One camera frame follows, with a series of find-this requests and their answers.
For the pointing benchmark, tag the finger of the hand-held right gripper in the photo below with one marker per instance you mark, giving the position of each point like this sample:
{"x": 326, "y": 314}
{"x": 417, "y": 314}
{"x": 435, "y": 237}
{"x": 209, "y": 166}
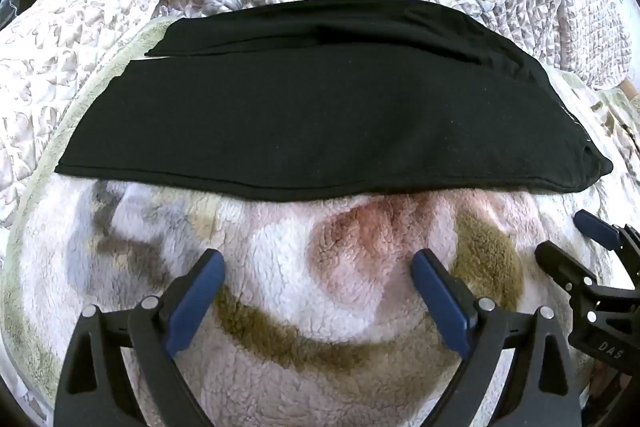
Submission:
{"x": 597, "y": 229}
{"x": 565, "y": 267}

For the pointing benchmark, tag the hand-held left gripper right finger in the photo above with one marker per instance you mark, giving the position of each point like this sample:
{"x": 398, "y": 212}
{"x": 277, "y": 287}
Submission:
{"x": 440, "y": 297}

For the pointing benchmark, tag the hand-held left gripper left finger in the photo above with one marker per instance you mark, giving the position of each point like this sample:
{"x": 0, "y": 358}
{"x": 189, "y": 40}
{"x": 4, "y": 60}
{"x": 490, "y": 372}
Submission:
{"x": 197, "y": 297}

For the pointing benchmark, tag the black pants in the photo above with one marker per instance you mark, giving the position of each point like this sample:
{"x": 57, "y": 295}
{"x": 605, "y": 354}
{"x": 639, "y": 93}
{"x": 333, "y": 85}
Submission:
{"x": 320, "y": 117}

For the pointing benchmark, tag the floral fleece blanket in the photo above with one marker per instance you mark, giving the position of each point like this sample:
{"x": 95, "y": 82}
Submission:
{"x": 320, "y": 267}

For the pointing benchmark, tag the wooden headboard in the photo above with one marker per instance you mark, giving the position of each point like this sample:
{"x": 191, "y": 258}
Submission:
{"x": 631, "y": 92}

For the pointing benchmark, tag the quilted patterned pillow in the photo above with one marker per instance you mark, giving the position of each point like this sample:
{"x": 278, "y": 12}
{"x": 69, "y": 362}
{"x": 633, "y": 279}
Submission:
{"x": 65, "y": 57}

